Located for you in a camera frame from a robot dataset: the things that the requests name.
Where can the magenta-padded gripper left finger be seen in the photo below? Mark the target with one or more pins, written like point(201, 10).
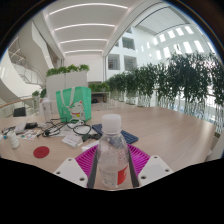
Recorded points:
point(71, 170)

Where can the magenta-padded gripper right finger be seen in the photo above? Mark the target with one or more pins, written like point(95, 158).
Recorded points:
point(151, 168)

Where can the clear white-capped water bottle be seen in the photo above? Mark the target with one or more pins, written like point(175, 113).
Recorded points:
point(112, 160)

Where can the white printed packet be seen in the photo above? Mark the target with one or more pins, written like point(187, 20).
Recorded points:
point(71, 140)

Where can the flat round red coaster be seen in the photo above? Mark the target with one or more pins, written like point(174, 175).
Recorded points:
point(41, 152)

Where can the colourful sticker sheet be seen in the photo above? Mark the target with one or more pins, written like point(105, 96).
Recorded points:
point(29, 134)

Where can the black wallet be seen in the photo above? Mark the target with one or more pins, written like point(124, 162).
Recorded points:
point(31, 125)

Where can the tall clear shaker bottle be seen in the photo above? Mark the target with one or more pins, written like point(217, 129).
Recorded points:
point(47, 110)

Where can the green cat-print tote bag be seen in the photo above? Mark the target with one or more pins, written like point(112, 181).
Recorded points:
point(73, 103)

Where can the white chair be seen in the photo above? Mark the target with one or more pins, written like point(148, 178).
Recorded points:
point(218, 150)

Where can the potted green plant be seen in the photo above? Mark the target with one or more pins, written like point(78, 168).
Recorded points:
point(35, 94)
point(43, 92)

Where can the planter shelf with greenery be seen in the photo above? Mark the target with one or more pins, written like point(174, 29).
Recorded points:
point(99, 87)

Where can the white cabinet with plants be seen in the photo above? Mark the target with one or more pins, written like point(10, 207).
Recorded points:
point(66, 81)

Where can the row of green plants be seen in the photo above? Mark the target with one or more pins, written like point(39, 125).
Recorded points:
point(173, 80)

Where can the ceiling light strips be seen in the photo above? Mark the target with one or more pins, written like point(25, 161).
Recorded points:
point(85, 25)

